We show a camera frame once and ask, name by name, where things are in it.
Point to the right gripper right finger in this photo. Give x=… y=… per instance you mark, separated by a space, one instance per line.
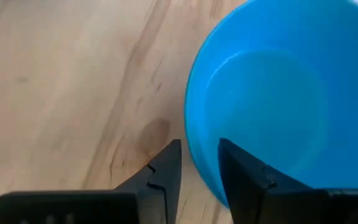
x=259 y=199

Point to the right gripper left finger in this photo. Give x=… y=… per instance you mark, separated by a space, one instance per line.
x=154 y=202

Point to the blue plastic mini bowl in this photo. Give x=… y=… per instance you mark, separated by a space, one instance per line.
x=275 y=93

